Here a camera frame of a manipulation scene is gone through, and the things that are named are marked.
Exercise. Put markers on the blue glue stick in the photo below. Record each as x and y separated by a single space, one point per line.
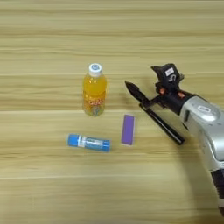
89 142

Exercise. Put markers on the black marker pen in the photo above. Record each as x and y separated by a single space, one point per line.
166 127

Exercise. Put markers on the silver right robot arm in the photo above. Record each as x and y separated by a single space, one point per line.
207 125

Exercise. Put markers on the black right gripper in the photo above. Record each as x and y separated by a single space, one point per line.
172 97

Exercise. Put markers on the orange juice bottle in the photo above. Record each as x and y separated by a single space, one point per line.
94 90

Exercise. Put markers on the purple eraser block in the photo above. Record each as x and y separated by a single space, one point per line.
128 129

